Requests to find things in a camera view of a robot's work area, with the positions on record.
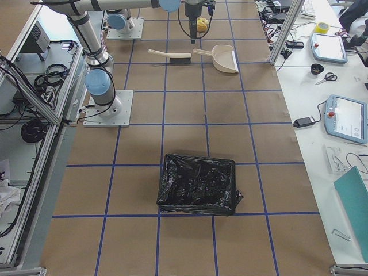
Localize near teach pendant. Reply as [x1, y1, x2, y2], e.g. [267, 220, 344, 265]
[324, 95, 367, 144]

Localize beige hand brush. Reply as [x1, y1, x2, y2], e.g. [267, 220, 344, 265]
[148, 49, 191, 64]

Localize black bag lined bin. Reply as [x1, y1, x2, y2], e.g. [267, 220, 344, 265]
[156, 154, 243, 216]

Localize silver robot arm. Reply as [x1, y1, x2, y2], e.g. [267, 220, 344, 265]
[107, 9, 135, 34]
[31, 1, 216, 118]

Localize far teach pendant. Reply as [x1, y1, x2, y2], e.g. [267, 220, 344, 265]
[310, 33, 347, 64]

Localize teach pendant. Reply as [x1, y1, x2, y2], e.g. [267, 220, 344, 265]
[310, 33, 347, 64]
[324, 95, 367, 144]

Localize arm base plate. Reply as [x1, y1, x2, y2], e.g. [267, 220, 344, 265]
[106, 17, 144, 40]
[83, 90, 134, 127]

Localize black power adapter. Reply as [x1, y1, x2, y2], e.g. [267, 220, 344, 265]
[293, 116, 316, 128]

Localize metal hex key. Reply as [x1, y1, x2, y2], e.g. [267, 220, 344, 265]
[331, 228, 351, 242]

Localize coiled black cables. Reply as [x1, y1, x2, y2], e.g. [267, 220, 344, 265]
[20, 118, 47, 143]

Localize grey control box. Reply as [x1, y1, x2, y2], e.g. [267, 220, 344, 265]
[20, 21, 51, 61]

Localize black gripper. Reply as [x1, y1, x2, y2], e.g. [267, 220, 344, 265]
[184, 0, 216, 44]

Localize beige plastic dustpan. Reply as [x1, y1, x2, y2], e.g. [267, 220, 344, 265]
[193, 45, 239, 74]

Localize yellow tape roll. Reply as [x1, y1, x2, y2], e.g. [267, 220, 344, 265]
[314, 22, 330, 34]

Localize black handled scissors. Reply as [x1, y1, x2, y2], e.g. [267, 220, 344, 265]
[315, 72, 338, 85]

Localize aluminium frame post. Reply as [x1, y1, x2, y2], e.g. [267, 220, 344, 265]
[269, 0, 304, 65]

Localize teal folder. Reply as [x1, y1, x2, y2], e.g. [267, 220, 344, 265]
[333, 167, 367, 263]

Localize yellow sponge trash pile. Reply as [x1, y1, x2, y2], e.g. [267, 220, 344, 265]
[197, 17, 209, 33]

